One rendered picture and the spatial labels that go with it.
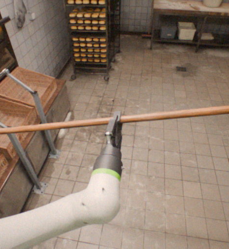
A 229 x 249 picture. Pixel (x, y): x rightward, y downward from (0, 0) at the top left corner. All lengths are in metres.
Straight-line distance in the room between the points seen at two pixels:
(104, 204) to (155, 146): 2.20
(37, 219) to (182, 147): 2.39
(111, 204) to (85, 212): 0.07
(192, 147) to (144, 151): 0.65
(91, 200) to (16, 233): 0.19
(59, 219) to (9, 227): 0.13
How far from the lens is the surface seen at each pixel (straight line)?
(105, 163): 0.62
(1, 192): 1.92
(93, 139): 2.76
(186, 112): 0.78
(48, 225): 0.61
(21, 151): 1.93
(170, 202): 2.34
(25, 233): 0.58
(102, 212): 0.56
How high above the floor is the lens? 2.06
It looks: 44 degrees down
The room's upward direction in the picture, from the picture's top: straight up
